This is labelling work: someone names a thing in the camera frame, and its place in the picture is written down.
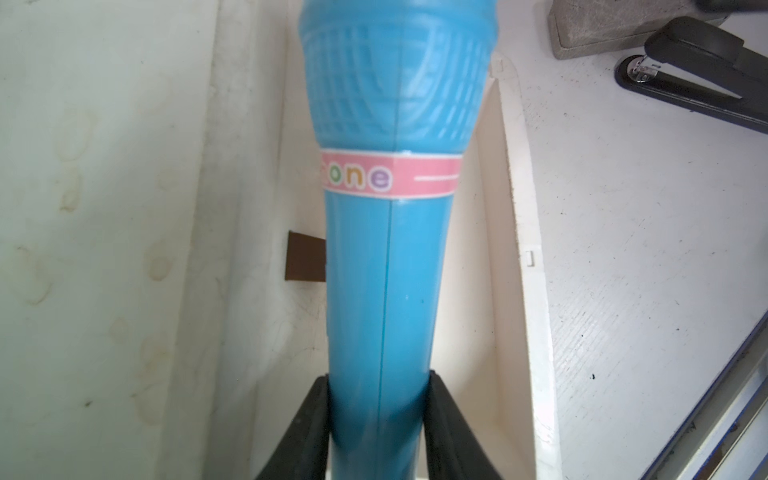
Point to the aluminium mounting rail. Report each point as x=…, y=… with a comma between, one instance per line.
x=725, y=435

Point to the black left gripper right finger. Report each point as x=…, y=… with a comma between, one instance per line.
x=452, y=450

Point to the grey stone slab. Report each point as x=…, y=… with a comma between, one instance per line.
x=580, y=28

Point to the brown drawer handle tab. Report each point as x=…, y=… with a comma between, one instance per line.
x=305, y=258

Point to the white plastic drawer cabinet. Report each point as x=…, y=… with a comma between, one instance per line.
x=129, y=131

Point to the black stapler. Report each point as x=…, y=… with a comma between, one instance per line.
x=702, y=68

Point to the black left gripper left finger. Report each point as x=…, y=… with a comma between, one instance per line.
x=302, y=453

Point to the white drawer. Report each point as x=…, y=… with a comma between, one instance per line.
x=493, y=345

